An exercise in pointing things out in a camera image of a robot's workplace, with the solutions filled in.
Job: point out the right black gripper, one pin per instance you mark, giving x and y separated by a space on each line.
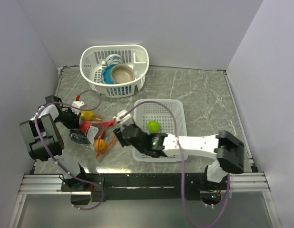
122 141

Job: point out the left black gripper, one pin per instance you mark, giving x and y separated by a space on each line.
74 124

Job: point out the yellow fake lemon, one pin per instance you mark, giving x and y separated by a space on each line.
86 115

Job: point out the dark fake grapes bunch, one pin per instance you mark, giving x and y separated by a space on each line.
78 136

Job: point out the clear zip top bag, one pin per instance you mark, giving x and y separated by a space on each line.
99 138

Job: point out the brown fake potato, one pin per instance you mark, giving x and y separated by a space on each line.
96 118

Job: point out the green fake lime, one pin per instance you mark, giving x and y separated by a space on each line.
153 126

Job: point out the red fake apple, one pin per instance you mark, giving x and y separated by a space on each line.
85 126

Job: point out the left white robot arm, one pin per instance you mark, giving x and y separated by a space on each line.
44 142

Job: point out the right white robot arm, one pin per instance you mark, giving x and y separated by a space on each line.
226 151

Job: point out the white perforated rectangular basket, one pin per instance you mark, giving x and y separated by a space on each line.
153 112

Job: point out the blue scalloped plate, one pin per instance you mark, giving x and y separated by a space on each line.
106 76

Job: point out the beige ceramic bowl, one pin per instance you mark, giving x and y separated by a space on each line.
122 74

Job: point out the white round dish rack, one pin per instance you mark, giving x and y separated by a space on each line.
92 63

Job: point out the blue floral white bowl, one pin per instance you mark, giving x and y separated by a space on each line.
113 59

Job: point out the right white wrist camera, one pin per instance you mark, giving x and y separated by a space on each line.
123 119

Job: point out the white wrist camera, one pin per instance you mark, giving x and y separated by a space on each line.
78 105
123 119

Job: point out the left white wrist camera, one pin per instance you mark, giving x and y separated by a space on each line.
78 105

